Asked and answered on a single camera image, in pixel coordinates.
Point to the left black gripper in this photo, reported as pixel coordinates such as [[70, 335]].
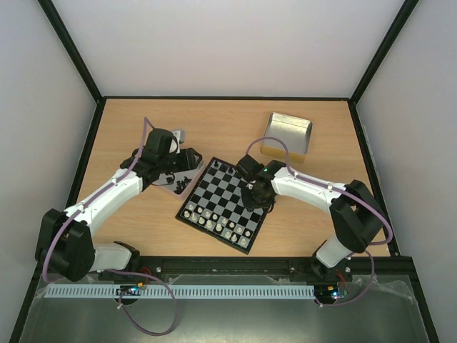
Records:
[[188, 162]]

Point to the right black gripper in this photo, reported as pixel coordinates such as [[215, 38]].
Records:
[[250, 168]]

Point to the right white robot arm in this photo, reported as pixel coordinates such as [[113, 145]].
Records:
[[356, 216]]

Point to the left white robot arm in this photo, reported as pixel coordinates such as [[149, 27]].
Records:
[[65, 244]]

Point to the silver tin with pieces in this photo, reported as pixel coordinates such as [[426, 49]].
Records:
[[193, 175]]

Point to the pile of black chess pieces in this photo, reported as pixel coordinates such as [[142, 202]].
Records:
[[177, 183]]

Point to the black silver chess board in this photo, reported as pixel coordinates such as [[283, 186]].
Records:
[[219, 193]]

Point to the empty gold silver tin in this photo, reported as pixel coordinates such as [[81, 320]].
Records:
[[293, 131]]

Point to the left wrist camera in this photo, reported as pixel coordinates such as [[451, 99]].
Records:
[[178, 139]]

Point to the light blue cable duct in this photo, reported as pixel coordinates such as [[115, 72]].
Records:
[[111, 291]]

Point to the black frame rail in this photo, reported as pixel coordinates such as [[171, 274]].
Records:
[[295, 269]]

